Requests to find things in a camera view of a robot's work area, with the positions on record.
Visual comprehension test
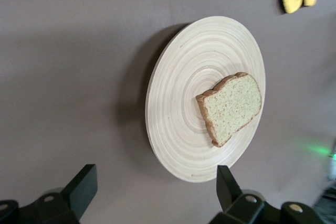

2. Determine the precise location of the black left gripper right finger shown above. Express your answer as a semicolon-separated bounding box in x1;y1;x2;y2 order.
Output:
216;164;323;224

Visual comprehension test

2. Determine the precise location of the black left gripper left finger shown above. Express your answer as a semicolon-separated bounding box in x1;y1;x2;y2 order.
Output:
0;164;98;224

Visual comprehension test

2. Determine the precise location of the toast bread slice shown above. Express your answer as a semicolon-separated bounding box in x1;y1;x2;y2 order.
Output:
196;71;263;148

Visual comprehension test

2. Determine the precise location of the round wooden plate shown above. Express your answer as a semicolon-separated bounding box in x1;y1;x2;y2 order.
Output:
144;15;267;184

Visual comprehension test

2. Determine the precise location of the large table cover sheet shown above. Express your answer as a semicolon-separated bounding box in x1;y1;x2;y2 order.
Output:
0;0;336;224

